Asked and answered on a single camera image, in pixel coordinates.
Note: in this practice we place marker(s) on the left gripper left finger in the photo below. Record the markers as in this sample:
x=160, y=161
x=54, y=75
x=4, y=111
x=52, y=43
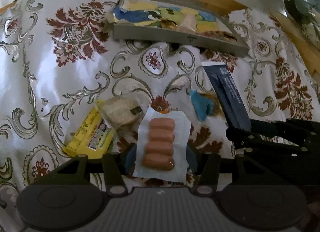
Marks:
x=116, y=165

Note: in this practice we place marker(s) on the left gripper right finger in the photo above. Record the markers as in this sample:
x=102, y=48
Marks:
x=205, y=165

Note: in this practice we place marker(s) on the yellow snack box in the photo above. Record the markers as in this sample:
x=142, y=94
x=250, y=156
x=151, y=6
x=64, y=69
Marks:
x=93, y=138

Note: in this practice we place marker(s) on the sausage pack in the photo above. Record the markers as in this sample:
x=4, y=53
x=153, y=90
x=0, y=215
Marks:
x=162, y=146

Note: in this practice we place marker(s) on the dark blue snack bar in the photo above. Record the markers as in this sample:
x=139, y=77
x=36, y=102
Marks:
x=228, y=95

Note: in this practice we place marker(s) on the blue brown snack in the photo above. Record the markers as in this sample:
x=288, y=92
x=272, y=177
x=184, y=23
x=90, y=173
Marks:
x=205, y=104

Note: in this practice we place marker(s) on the orange tangerine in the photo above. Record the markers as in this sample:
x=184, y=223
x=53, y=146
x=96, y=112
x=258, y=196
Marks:
x=164, y=111

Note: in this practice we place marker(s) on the beige nougat bar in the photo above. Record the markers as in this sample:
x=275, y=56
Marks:
x=188, y=25

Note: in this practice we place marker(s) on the gold foil snack packet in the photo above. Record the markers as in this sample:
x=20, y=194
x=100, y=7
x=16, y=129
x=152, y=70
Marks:
x=168, y=24

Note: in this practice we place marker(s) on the floral white bedspread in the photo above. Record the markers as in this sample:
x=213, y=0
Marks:
x=58, y=56

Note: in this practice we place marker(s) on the grey tray with drawing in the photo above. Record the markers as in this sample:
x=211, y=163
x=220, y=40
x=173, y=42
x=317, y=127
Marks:
x=141, y=20

